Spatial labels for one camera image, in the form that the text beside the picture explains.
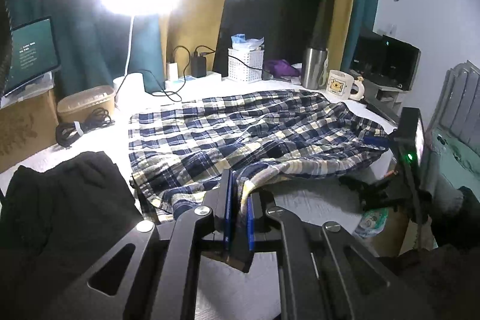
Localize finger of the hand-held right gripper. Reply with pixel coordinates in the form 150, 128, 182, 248
364, 133, 394, 147
338, 174, 409, 213

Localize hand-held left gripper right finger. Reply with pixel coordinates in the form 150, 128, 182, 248
242, 189, 424, 320

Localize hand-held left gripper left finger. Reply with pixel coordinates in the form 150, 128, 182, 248
49, 168, 241, 320

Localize blue plaid pants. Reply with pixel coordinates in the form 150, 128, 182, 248
127, 89, 391, 227

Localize green white packet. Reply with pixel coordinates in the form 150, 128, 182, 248
354, 208, 387, 239

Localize white bear print mug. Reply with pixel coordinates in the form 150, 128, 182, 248
325, 70, 365, 100

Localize grey radiator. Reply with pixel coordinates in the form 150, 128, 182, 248
427, 59, 480, 141

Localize black monitor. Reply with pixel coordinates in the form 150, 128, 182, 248
352, 34, 421, 92

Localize steel tumbler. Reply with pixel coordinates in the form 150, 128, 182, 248
300, 47, 329, 90

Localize purple cloth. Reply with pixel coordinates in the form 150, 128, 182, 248
264, 59, 302, 78

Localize white power strip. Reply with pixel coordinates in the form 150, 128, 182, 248
165, 70, 223, 90

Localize white plastic basket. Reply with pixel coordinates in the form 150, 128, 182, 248
227, 47, 265, 82

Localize black charger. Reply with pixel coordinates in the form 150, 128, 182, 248
192, 52, 208, 79

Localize black cloth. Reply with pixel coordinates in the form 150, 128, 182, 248
0, 151, 145, 320

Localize blue plastic packet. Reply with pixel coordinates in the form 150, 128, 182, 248
230, 34, 265, 51

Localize brown lidded container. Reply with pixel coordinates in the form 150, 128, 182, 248
56, 85, 117, 126

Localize cardboard box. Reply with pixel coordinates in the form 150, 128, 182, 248
0, 84, 61, 174

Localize black charging cable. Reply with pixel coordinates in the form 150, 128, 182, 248
150, 45, 192, 104
197, 46, 264, 74

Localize black cable bundle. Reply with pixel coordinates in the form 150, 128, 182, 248
55, 108, 115, 148

